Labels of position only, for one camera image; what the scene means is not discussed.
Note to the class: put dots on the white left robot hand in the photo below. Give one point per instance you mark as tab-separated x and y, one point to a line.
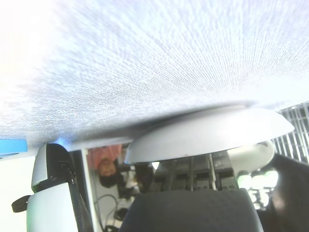
188	212

